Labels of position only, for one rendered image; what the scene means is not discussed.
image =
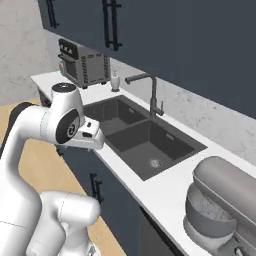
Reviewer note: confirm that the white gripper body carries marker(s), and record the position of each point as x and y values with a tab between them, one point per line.
88	142

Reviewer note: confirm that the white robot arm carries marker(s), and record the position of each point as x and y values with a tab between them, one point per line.
20	140

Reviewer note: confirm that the dark grey double sink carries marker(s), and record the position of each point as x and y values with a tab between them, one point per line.
146	140

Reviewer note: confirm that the white soap dispenser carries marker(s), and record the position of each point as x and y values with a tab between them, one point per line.
115	81

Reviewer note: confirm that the dark blue base cupboard door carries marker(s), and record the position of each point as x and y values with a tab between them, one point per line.
116	203

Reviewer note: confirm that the grey toaster oven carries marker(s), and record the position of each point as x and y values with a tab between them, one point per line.
88	68

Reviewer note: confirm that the small teal object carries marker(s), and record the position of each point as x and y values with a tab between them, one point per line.
62	69

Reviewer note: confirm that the dark grey tap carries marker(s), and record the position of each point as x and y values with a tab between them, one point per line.
153	96

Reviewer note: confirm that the black dishwasher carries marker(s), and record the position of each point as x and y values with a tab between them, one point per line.
153	236

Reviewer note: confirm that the grey stand mixer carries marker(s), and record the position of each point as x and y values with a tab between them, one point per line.
223	196

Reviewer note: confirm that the dark blue wall cupboard door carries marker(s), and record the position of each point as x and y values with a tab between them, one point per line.
45	13
80	20
186	43

